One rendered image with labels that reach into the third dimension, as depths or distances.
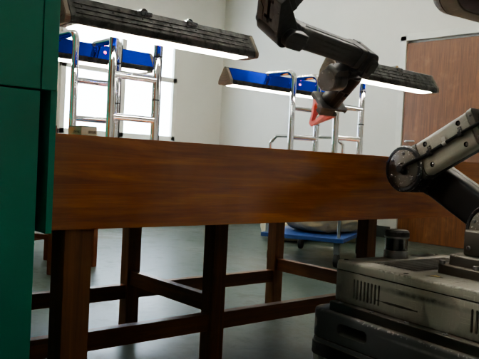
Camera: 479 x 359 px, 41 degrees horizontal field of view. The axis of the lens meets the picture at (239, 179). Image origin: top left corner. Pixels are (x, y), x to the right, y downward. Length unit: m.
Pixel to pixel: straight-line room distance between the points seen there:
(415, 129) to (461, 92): 0.59
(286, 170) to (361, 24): 5.78
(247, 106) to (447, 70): 2.81
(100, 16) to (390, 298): 1.00
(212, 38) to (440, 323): 0.97
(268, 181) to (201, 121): 6.89
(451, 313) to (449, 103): 5.12
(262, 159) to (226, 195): 0.14
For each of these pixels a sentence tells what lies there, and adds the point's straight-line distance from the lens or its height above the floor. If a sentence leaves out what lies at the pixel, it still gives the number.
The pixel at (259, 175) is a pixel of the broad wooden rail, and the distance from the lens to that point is 1.54.
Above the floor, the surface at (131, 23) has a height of 1.07.
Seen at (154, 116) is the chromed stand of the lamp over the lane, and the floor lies 0.85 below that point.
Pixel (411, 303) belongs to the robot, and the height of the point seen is 0.41.
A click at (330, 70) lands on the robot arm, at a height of 0.97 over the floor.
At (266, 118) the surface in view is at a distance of 8.05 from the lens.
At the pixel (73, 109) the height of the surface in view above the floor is 0.87.
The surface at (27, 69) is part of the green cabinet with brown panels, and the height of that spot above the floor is 0.87.
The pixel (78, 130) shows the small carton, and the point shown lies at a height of 0.77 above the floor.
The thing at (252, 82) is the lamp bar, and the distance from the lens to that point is 2.67.
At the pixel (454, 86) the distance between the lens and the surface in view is 6.55.
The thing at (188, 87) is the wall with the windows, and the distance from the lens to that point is 8.32.
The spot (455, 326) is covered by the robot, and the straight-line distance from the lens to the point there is 1.53.
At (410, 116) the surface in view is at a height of 1.27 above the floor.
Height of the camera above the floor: 0.73
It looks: 2 degrees down
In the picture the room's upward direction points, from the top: 3 degrees clockwise
